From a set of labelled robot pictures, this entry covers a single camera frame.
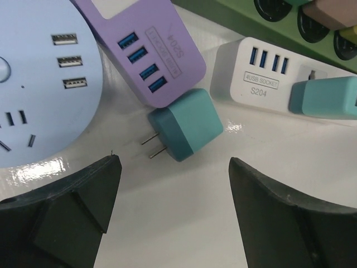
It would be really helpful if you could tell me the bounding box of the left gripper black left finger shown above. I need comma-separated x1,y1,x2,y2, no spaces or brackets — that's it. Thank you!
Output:
1,155,122,267

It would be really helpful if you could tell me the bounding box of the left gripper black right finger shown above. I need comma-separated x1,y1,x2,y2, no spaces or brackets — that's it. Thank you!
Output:
229,157,356,267

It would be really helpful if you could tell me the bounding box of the teal plug adapter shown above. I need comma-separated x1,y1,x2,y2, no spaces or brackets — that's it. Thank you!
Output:
288,76,356,120
141,88,224,162

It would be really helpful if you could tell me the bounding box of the yellow plug adapter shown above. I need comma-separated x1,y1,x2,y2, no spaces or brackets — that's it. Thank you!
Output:
339,25,357,45

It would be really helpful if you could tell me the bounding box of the pink plug adapter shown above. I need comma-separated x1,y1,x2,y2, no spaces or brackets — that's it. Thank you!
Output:
302,0,356,31

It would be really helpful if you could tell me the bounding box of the green plug adapter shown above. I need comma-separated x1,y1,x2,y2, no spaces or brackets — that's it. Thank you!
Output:
284,0,312,6

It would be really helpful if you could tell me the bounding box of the round blue power strip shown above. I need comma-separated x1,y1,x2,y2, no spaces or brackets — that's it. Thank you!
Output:
1,1,103,168

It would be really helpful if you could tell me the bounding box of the white power strip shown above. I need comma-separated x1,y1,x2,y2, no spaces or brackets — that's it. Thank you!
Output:
211,37,356,126

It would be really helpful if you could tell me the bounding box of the purple power strip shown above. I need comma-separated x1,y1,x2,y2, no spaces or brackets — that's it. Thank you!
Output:
72,0,206,108

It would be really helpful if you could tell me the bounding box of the green power strip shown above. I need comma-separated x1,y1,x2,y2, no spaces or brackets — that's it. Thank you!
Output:
174,1,356,73

